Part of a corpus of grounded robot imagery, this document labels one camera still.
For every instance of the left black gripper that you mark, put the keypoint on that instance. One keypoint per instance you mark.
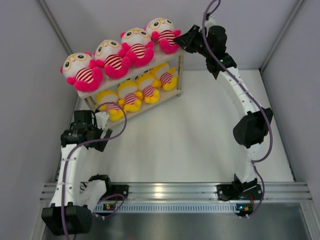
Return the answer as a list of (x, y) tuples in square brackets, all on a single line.
[(97, 145)]

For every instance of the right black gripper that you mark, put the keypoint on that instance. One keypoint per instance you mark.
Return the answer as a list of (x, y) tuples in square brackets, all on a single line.
[(186, 40)]

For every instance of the pink plush toy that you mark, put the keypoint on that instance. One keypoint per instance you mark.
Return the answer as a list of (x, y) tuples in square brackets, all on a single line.
[(82, 71), (138, 45), (163, 31), (110, 55)]

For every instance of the yellow plush toy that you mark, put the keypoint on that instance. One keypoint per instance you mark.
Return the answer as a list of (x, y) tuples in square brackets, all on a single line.
[(108, 100), (147, 84), (130, 98), (165, 75)]

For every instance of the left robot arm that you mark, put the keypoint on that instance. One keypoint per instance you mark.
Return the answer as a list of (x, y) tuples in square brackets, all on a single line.
[(71, 209)]

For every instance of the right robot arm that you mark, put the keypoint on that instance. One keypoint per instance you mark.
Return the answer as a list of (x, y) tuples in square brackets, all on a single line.
[(254, 120)]

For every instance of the white two-tier shelf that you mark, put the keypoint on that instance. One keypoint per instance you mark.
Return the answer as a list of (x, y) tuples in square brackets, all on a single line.
[(132, 74)]

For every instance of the yellow plush toy on shelf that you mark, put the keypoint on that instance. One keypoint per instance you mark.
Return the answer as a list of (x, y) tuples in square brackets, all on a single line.
[(165, 75)]

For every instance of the left black connector board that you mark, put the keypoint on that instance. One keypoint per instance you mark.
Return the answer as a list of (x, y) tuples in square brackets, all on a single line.
[(105, 210)]

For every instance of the black connector with led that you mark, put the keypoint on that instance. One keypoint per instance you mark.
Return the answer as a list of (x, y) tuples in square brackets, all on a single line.
[(244, 210)]

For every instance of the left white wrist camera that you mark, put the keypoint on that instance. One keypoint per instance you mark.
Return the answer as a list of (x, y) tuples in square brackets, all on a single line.
[(102, 118)]

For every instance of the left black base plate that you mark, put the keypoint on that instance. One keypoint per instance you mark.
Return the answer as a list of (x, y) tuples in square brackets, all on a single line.
[(122, 189)]

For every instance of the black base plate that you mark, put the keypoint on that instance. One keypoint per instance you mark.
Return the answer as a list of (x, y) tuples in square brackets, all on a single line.
[(226, 192), (122, 189)]

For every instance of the aluminium rail frame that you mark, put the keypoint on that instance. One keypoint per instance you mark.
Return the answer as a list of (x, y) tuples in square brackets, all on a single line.
[(200, 197)]

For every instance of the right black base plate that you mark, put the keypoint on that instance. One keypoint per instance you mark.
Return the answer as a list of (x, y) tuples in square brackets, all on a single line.
[(226, 192)]

